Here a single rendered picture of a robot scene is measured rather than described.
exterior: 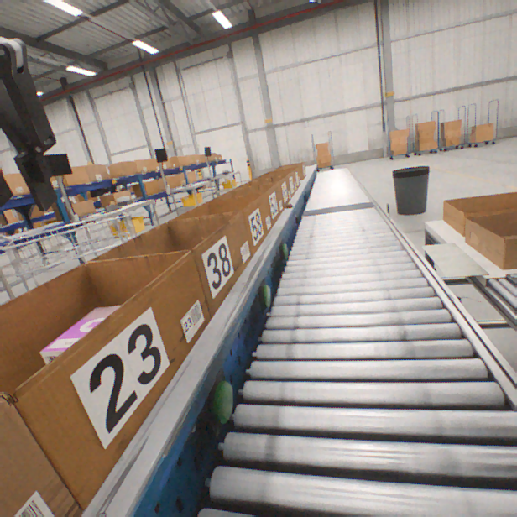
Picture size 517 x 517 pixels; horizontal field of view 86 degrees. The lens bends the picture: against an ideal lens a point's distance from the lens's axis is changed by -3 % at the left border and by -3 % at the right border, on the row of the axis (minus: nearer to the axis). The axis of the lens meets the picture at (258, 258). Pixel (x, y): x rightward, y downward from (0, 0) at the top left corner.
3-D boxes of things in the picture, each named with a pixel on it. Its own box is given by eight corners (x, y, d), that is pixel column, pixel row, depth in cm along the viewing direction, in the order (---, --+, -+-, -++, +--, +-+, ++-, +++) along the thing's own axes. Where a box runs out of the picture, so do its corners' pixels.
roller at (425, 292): (441, 305, 84) (441, 290, 82) (270, 314, 98) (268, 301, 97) (435, 298, 89) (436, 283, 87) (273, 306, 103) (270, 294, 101)
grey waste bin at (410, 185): (433, 207, 438) (433, 164, 417) (425, 216, 405) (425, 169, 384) (399, 208, 472) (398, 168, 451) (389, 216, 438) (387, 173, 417)
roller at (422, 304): (448, 318, 78) (449, 302, 77) (267, 325, 92) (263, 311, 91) (442, 308, 83) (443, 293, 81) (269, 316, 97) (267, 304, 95)
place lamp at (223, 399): (227, 433, 49) (216, 403, 47) (219, 432, 50) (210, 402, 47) (237, 400, 56) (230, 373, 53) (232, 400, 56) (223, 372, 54)
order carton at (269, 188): (272, 227, 136) (266, 191, 131) (215, 235, 144) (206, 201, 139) (284, 210, 172) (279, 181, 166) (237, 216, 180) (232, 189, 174)
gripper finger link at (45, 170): (24, 133, 30) (52, 136, 30) (43, 176, 33) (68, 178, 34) (16, 139, 29) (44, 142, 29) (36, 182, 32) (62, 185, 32)
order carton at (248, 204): (253, 258, 101) (242, 210, 95) (178, 265, 109) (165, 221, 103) (272, 227, 137) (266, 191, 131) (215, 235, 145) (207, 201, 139)
